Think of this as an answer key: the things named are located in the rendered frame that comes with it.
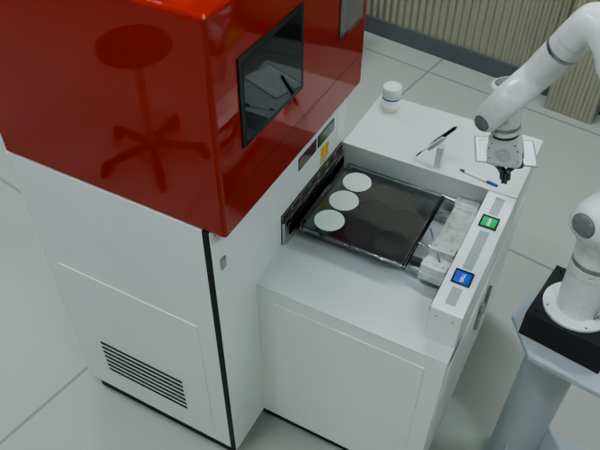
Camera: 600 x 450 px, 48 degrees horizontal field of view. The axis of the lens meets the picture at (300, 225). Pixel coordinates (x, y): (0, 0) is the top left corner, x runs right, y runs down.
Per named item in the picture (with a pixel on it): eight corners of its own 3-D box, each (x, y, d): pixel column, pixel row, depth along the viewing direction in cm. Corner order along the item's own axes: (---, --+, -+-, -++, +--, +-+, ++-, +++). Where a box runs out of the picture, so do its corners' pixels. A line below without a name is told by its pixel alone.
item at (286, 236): (280, 244, 220) (280, 223, 213) (339, 168, 247) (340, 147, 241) (286, 245, 219) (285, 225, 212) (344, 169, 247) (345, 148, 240)
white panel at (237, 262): (214, 326, 199) (201, 230, 171) (335, 170, 251) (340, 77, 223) (223, 330, 198) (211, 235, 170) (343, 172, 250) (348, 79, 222)
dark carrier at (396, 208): (303, 227, 219) (303, 225, 218) (347, 167, 241) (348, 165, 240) (402, 264, 207) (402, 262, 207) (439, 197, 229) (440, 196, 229)
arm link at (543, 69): (550, 81, 159) (484, 143, 186) (587, 54, 166) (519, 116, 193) (525, 53, 160) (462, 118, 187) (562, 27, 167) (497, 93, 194)
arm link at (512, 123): (507, 136, 187) (527, 120, 191) (508, 93, 179) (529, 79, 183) (482, 127, 192) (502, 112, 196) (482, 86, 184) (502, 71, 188)
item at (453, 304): (423, 337, 197) (429, 306, 187) (480, 220, 232) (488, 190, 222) (454, 349, 194) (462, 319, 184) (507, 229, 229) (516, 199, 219)
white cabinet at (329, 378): (264, 419, 268) (255, 285, 211) (363, 262, 329) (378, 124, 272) (415, 495, 247) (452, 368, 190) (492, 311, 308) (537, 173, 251)
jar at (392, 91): (378, 110, 254) (379, 87, 247) (385, 100, 258) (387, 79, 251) (395, 114, 251) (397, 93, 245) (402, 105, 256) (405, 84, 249)
